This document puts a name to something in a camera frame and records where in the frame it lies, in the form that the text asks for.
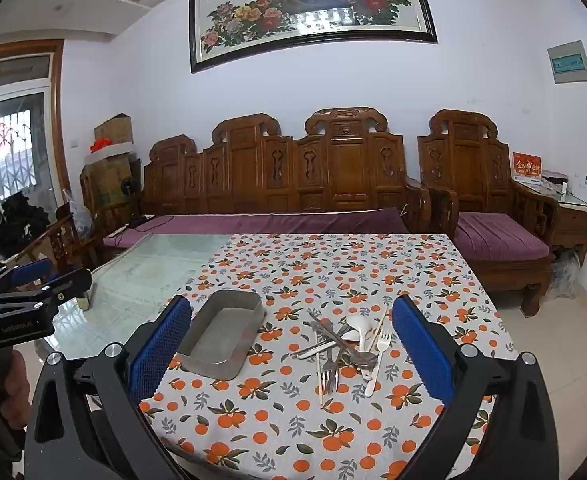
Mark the clear plastic bag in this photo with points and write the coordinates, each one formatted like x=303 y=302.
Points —
x=566 y=275

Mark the metal spoon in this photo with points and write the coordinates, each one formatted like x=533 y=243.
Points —
x=364 y=358

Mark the orange print tablecloth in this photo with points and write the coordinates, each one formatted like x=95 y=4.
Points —
x=323 y=270

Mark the large cardboard carton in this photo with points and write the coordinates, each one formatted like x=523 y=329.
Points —
x=108 y=180

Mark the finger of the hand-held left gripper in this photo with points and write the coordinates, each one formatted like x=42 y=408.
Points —
x=68 y=282
x=31 y=271

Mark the purple armchair cushion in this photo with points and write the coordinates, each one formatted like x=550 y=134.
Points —
x=498 y=237

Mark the dark clothes pile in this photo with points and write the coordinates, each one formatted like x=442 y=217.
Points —
x=16 y=222

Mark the cream block black band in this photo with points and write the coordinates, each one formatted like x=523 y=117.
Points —
x=84 y=302

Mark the carved wooden sofa bench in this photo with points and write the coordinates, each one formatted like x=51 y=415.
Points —
x=253 y=170

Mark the long purple sofa cushion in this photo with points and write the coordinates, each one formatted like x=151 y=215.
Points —
x=273 y=221

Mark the black round fan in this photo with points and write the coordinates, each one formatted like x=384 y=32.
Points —
x=126 y=187

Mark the person's left hand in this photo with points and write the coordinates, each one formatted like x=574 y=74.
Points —
x=19 y=380

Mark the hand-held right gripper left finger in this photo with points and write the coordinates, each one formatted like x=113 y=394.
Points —
x=161 y=350

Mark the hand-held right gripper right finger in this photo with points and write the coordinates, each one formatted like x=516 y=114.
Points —
x=421 y=350

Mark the rectangular metal tray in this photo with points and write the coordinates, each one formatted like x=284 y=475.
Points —
x=218 y=340

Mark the wooden framed window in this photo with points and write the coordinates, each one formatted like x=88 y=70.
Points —
x=8 y=160

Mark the red gift box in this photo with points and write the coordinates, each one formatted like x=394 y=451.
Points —
x=527 y=166

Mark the metal fork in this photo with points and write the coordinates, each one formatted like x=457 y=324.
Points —
x=329 y=377
x=341 y=345

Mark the orange cloth bundle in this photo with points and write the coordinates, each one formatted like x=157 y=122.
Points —
x=100 y=145

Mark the small cardboard box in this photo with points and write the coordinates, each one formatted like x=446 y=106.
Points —
x=114 y=129

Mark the wooden side chair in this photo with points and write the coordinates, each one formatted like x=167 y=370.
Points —
x=48 y=245

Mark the carved wooden armchair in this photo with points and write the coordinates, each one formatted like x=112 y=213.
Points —
x=463 y=160

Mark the wooden chopstick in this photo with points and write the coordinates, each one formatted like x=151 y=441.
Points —
x=317 y=355
x=321 y=385
x=377 y=332

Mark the white wall electrical panel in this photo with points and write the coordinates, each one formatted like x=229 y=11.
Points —
x=569 y=62

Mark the grey plastic bag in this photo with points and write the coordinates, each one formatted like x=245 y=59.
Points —
x=79 y=217

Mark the black device on cushion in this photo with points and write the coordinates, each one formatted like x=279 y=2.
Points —
x=139 y=220

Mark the wooden side table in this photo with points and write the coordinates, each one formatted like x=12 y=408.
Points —
x=573 y=225

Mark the framed peacock flower painting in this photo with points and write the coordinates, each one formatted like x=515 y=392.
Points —
x=313 y=5

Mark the white desktop device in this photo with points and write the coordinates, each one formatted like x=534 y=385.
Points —
x=584 y=181

